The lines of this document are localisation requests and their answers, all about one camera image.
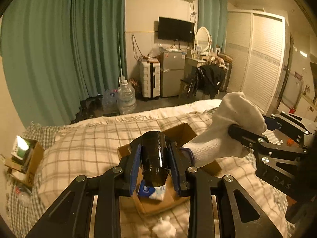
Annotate white vanity table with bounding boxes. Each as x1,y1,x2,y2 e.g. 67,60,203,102
184,54,211,80

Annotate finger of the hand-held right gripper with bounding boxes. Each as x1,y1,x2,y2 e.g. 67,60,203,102
228,124,309,200
263,113,317,136

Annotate white suitcase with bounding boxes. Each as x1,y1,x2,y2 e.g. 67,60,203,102
139,61,161,101

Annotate plaid blanket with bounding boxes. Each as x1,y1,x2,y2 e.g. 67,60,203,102
5,99,299,238

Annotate white slatted wardrobe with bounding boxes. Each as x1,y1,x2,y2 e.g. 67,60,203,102
225,9,291,114

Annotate pack of water bottles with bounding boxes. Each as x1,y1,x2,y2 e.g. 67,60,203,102
101,89,118,111

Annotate green and white carton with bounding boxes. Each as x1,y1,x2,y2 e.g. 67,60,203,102
11,135,38,164

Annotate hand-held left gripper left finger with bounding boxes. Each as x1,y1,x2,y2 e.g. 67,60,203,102
25,139,142,238

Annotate wide green curtain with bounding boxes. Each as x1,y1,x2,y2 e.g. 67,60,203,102
0,0,76,127

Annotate white sock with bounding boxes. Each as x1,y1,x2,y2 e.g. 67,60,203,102
181,92,268,168

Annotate silver small fridge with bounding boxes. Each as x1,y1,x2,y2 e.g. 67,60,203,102
160,51,186,98

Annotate dark chair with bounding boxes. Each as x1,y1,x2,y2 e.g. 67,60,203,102
180,76,199,98

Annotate blue and white packet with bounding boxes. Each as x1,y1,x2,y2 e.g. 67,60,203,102
137,180,167,202

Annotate black glossy cup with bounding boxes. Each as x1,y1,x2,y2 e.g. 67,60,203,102
141,131,171,187

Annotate black jacket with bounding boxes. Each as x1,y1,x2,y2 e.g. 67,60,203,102
195,64,225,99

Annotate black wall television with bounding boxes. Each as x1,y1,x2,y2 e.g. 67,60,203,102
158,16,196,43

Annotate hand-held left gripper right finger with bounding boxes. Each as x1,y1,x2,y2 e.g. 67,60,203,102
168,141,281,238

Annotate small cardboard box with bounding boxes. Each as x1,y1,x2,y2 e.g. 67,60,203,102
4,139,45,187

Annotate large clear water jug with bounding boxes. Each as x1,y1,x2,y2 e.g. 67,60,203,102
116,78,137,115

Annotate oval white vanity mirror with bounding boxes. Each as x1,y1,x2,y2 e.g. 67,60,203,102
195,26,213,55

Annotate narrow green curtain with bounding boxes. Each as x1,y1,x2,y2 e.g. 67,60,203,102
197,0,228,55

